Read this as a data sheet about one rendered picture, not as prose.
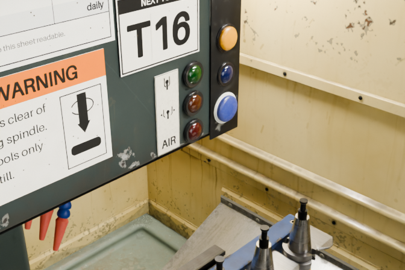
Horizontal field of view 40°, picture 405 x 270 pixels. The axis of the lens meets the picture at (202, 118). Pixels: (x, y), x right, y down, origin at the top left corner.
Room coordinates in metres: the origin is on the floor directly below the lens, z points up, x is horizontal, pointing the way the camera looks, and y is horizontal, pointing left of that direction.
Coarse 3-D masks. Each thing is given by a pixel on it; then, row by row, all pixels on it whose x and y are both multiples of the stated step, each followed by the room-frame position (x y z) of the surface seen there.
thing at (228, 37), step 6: (228, 30) 0.55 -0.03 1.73; (234, 30) 0.56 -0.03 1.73; (222, 36) 0.54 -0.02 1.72; (228, 36) 0.55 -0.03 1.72; (234, 36) 0.55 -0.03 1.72; (222, 42) 0.54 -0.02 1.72; (228, 42) 0.55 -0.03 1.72; (234, 42) 0.55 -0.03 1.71; (222, 48) 0.55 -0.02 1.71; (228, 48) 0.55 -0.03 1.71
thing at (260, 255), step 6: (258, 240) 0.76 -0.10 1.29; (258, 246) 0.74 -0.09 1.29; (270, 246) 0.74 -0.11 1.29; (258, 252) 0.74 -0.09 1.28; (264, 252) 0.74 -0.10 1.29; (270, 252) 0.74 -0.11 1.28; (258, 258) 0.74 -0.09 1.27; (264, 258) 0.74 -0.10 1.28; (270, 258) 0.74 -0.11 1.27; (252, 264) 0.75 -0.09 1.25; (258, 264) 0.74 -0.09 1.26; (264, 264) 0.73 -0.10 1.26; (270, 264) 0.74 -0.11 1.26
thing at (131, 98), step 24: (96, 48) 0.44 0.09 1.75; (0, 72) 0.38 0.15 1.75; (144, 72) 0.48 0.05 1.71; (120, 96) 0.46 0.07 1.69; (144, 96) 0.48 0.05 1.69; (120, 120) 0.46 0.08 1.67; (144, 120) 0.48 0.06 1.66; (120, 144) 0.46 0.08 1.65; (144, 144) 0.48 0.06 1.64; (96, 168) 0.44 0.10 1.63; (120, 168) 0.45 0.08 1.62; (48, 192) 0.40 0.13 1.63; (72, 192) 0.42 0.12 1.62; (0, 216) 0.37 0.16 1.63; (24, 216) 0.38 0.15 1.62
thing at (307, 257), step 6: (282, 246) 0.83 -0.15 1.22; (312, 246) 0.83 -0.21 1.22; (282, 252) 0.83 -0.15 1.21; (288, 252) 0.81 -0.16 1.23; (312, 252) 0.82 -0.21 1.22; (294, 258) 0.80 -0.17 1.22; (300, 258) 0.80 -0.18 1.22; (306, 258) 0.80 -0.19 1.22; (312, 258) 0.82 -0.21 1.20; (300, 264) 0.80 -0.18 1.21; (306, 264) 0.80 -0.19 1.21
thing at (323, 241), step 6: (312, 228) 0.89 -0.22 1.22; (312, 234) 0.87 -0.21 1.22; (318, 234) 0.87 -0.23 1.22; (324, 234) 0.87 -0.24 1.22; (312, 240) 0.86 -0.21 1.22; (318, 240) 0.86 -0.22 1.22; (324, 240) 0.86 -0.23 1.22; (330, 240) 0.86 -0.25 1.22; (318, 246) 0.84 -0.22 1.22; (324, 246) 0.84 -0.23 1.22; (330, 246) 0.84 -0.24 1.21
